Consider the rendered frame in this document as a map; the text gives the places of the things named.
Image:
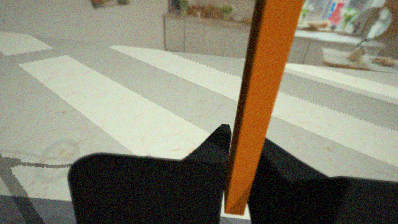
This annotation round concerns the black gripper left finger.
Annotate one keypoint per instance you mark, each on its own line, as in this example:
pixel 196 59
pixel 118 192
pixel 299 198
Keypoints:
pixel 153 189

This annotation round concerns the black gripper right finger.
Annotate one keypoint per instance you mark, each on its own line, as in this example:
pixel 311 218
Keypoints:
pixel 285 190

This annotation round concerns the orange handle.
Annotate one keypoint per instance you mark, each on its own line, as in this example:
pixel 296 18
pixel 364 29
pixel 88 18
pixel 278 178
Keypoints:
pixel 271 35

